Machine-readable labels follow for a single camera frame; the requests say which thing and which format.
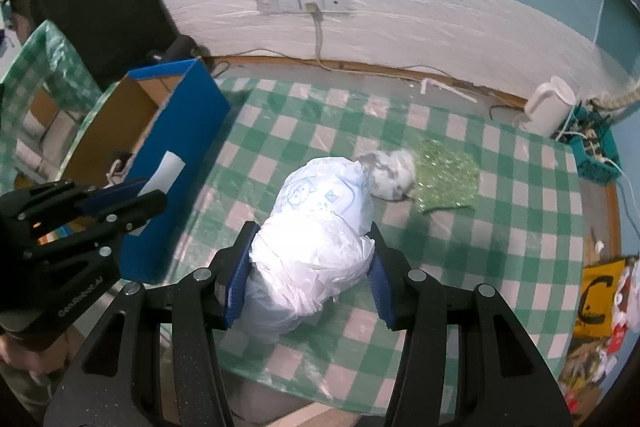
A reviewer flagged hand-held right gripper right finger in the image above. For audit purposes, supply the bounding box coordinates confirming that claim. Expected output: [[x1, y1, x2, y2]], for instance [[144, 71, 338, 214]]
[[365, 222, 573, 427]]

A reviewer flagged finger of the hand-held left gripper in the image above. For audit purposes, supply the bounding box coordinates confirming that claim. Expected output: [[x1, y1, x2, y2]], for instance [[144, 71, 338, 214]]
[[101, 190, 169, 237], [81, 178, 152, 211]]

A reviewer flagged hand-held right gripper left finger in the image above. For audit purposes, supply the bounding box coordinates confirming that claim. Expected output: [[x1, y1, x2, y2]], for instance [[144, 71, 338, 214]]
[[44, 221, 261, 427]]

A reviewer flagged white plastic bag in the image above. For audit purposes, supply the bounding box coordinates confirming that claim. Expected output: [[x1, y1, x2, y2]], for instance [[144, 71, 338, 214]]
[[232, 157, 376, 345]]

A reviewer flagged blue cardboard box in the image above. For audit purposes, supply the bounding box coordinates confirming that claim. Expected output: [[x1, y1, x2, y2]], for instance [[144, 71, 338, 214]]
[[65, 58, 232, 286]]

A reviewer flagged person's left hand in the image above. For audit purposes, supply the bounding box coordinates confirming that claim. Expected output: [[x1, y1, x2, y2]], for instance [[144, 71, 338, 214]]
[[0, 332, 68, 383]]

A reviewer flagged grey white crumpled cloth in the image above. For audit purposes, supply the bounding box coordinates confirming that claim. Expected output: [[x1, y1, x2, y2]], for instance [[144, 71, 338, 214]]
[[356, 149, 417, 201]]

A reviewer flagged green patterned cloth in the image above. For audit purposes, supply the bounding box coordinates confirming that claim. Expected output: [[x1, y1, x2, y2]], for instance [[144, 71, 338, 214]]
[[410, 139, 480, 212]]

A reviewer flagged green checkered tablecloth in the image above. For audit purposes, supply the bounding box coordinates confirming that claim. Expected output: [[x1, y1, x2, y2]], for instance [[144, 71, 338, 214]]
[[65, 77, 624, 413]]

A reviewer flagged green checkered plastic cover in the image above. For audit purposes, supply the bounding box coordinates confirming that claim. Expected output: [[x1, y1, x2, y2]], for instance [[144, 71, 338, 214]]
[[0, 20, 102, 188]]

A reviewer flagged black cylindrical device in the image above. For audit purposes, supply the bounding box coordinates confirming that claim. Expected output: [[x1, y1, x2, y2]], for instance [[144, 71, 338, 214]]
[[149, 35, 199, 61]]

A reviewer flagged white plastic strip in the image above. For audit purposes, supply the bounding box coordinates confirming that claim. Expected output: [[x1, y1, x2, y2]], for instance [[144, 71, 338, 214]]
[[419, 78, 479, 104]]

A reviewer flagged yellow bag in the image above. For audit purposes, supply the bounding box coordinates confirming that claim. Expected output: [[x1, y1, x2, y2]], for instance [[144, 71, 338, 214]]
[[572, 259, 629, 339]]

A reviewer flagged pile of plastic bags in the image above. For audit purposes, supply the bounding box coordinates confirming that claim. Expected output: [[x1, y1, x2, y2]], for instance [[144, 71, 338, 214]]
[[559, 257, 640, 414]]

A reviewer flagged white electric kettle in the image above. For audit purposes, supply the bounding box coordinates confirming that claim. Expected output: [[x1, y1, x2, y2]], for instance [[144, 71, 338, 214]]
[[515, 76, 579, 138]]

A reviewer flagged teal plastic basket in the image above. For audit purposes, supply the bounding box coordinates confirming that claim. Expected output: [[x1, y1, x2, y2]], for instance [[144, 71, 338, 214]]
[[554, 103, 624, 184]]

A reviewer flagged beige plug with cable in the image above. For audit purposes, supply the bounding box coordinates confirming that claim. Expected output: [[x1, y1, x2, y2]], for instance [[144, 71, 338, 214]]
[[305, 4, 333, 71]]

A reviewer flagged braided rope trim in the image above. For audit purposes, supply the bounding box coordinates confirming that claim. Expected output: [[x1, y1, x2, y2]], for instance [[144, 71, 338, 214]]
[[589, 88, 640, 120]]

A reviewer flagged thin white hanging cable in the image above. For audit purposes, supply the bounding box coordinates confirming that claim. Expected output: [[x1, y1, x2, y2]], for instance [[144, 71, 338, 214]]
[[592, 0, 607, 48]]

